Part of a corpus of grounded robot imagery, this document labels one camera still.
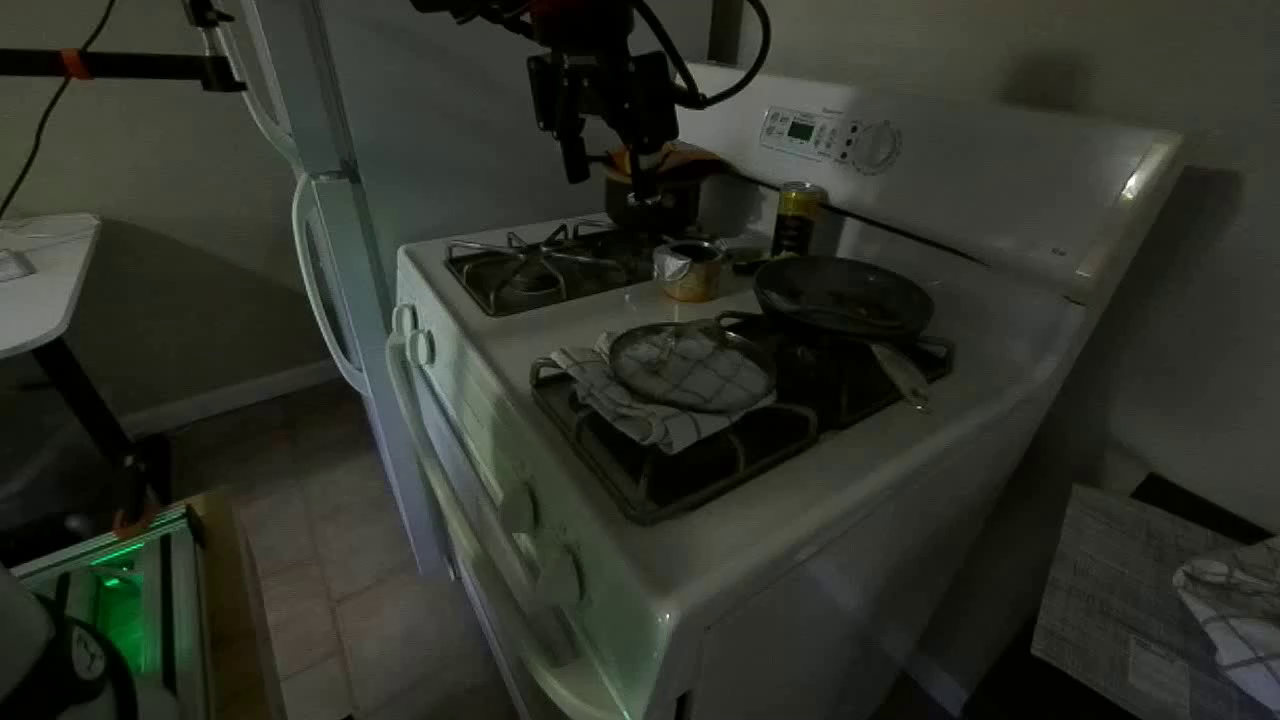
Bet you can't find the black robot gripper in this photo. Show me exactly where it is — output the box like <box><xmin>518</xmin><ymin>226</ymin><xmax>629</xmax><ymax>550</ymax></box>
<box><xmin>522</xmin><ymin>45</ymin><xmax>682</xmax><ymax>189</ymax></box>

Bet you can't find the round glass pan lid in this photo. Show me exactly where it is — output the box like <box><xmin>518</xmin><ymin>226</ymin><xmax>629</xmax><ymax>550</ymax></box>
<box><xmin>606</xmin><ymin>316</ymin><xmax>779</xmax><ymax>416</ymax></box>

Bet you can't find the black frying pan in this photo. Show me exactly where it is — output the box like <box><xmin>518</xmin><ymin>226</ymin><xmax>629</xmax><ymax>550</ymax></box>
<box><xmin>749</xmin><ymin>250</ymin><xmax>939</xmax><ymax>407</ymax></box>

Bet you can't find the black cooking pot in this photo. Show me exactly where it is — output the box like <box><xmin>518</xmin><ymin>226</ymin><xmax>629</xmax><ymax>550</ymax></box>
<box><xmin>600</xmin><ymin>158</ymin><xmax>711</xmax><ymax>245</ymax></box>

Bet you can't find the yellow paper bag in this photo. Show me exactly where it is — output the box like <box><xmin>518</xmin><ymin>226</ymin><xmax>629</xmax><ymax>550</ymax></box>
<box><xmin>636</xmin><ymin>134</ymin><xmax>733</xmax><ymax>189</ymax></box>

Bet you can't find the black double burner grate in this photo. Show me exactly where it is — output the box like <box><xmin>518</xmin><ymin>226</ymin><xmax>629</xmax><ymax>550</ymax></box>
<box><xmin>526</xmin><ymin>309</ymin><xmax>958</xmax><ymax>528</ymax></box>
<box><xmin>441</xmin><ymin>215</ymin><xmax>665</xmax><ymax>324</ymax></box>

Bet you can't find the white refrigerator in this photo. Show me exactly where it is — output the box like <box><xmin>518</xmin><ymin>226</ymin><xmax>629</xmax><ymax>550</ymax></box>
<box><xmin>197</xmin><ymin>0</ymin><xmax>751</xmax><ymax>583</ymax></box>

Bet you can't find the yellow green drink can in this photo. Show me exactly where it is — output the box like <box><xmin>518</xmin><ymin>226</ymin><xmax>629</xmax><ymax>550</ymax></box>
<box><xmin>768</xmin><ymin>178</ymin><xmax>834</xmax><ymax>260</ymax></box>

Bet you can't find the white gas stove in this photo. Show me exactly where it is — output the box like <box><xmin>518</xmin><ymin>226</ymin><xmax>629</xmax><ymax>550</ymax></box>
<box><xmin>378</xmin><ymin>61</ymin><xmax>1190</xmax><ymax>720</ymax></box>

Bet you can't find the black tripod bar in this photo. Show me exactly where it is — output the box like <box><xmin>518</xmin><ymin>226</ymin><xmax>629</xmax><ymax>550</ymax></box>
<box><xmin>0</xmin><ymin>45</ymin><xmax>251</xmax><ymax>96</ymax></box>

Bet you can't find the white table with black legs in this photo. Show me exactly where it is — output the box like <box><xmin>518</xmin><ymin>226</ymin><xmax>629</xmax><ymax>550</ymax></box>
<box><xmin>0</xmin><ymin>206</ymin><xmax>176</xmax><ymax>528</ymax></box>

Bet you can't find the wooden cart board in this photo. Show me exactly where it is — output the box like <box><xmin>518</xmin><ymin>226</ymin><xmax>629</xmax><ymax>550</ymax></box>
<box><xmin>179</xmin><ymin>489</ymin><xmax>288</xmax><ymax>720</ymax></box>

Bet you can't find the printed paper sheet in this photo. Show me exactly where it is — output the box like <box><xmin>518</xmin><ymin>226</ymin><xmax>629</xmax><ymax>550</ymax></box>
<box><xmin>1029</xmin><ymin>479</ymin><xmax>1271</xmax><ymax>720</ymax></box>

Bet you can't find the white checkered cloth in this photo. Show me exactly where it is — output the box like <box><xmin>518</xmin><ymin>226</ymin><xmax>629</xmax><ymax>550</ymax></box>
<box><xmin>1166</xmin><ymin>535</ymin><xmax>1280</xmax><ymax>720</ymax></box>

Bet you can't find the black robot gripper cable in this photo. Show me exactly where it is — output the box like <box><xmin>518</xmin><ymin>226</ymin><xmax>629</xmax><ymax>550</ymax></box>
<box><xmin>629</xmin><ymin>0</ymin><xmax>774</xmax><ymax>113</ymax></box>

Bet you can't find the white oven door handle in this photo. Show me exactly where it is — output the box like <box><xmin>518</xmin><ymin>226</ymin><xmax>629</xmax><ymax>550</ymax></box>
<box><xmin>378</xmin><ymin>332</ymin><xmax>631</xmax><ymax>720</ymax></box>

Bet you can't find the thin black hanging cable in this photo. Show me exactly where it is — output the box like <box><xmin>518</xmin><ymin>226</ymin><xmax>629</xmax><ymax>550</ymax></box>
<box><xmin>0</xmin><ymin>0</ymin><xmax>118</xmax><ymax>221</ymax></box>

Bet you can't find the green lit metal frame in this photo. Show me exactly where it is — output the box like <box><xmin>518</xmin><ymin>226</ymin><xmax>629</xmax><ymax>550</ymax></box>
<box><xmin>8</xmin><ymin>508</ymin><xmax>213</xmax><ymax>720</ymax></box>

